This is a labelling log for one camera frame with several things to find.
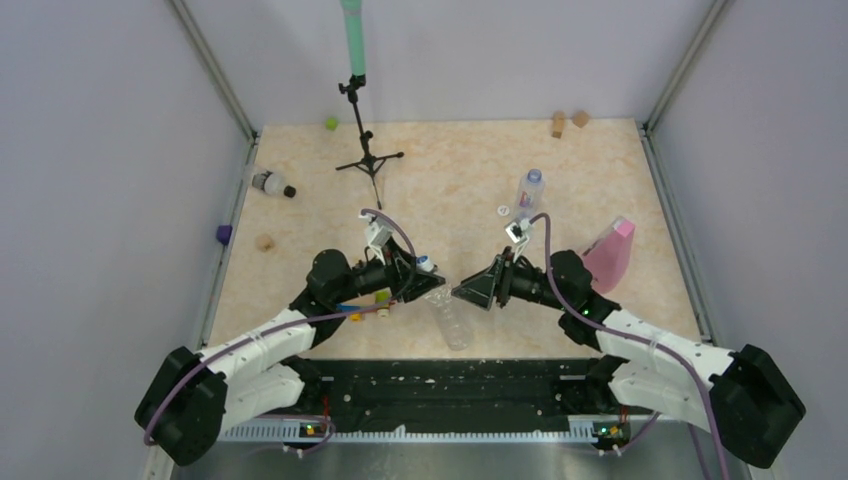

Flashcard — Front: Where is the tall wooden block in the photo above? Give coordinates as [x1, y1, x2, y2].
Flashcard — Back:
[551, 111, 566, 139]

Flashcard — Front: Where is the colourful toy block car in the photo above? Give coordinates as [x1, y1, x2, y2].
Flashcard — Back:
[337, 289, 396, 322]

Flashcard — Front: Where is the small wooden cube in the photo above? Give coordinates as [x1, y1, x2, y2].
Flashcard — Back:
[571, 110, 591, 128]

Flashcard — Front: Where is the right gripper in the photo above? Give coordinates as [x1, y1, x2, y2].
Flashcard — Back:
[452, 246, 570, 311]

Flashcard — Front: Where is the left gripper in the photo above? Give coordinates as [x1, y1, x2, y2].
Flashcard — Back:
[333, 236, 445, 304]

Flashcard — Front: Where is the green foam microphone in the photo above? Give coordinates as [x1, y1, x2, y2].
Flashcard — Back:
[340, 0, 366, 77]

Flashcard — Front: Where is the purple block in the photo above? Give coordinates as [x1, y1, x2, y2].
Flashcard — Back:
[215, 224, 233, 246]

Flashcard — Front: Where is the wooden cube with cross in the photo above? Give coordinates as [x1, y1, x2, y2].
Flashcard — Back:
[254, 234, 276, 252]

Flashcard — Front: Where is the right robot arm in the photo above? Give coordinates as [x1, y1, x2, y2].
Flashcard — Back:
[452, 248, 806, 469]

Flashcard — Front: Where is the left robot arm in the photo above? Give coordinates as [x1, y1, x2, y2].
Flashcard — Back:
[134, 240, 446, 466]

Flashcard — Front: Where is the black tripod stand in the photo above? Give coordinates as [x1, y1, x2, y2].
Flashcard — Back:
[335, 75, 405, 210]

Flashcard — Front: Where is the clear plastic bottle blue label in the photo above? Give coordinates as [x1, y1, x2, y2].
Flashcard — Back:
[422, 263, 473, 351]

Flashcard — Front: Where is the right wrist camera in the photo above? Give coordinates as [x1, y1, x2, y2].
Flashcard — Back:
[505, 217, 533, 260]

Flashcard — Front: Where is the clear plastic bottle white cap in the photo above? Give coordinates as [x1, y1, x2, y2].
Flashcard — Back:
[513, 169, 545, 221]

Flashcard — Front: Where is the blue Pocari Sweat cap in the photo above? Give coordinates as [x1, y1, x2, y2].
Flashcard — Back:
[416, 255, 436, 272]

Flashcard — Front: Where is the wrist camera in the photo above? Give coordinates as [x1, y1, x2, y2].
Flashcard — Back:
[505, 217, 533, 260]
[359, 212, 394, 264]

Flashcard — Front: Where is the small clear bottle black cap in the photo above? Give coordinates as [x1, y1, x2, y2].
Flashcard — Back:
[251, 170, 297, 198]

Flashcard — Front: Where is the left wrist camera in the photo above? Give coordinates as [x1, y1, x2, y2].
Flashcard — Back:
[359, 212, 394, 264]

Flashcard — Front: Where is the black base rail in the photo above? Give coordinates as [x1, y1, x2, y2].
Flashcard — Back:
[271, 359, 625, 434]

